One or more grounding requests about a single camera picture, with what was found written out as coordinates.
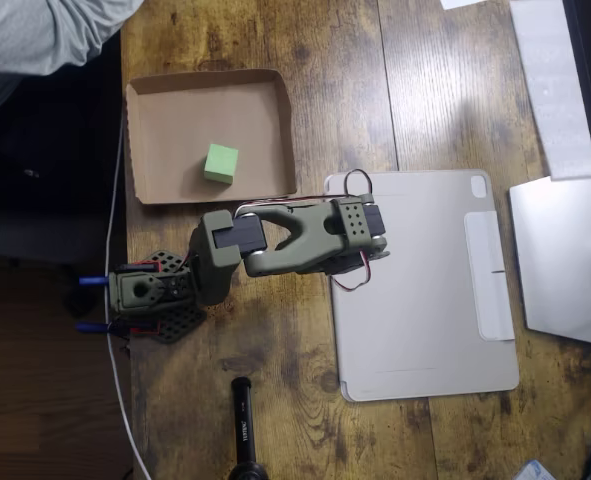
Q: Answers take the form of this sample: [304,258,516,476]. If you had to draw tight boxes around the green foam cube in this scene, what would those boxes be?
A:
[203,143,240,185]

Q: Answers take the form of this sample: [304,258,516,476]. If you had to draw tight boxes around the brown cardboard tray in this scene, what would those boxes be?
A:
[125,68,298,206]

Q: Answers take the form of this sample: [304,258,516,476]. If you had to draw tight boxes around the beige tablet case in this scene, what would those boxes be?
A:
[323,169,520,403]

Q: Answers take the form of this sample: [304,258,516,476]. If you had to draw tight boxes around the silver monitor stand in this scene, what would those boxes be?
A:
[508,175,591,347]

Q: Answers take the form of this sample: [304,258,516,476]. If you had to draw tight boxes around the white foam strip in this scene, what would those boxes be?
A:
[509,0,591,181]

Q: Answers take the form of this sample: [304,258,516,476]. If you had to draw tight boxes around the white and blue box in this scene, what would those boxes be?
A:
[514,459,559,480]

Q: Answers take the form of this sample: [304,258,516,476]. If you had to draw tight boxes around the person in grey shirt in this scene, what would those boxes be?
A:
[0,0,146,122]

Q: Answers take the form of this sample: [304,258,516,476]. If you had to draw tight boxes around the red white servo cable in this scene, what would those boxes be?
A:
[330,251,373,293]
[234,169,376,216]

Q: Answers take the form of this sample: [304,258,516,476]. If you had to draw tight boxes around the perforated dark base plate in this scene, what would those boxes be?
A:
[124,247,209,346]

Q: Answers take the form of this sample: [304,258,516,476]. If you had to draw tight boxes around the black camera pole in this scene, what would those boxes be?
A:
[227,377,269,480]

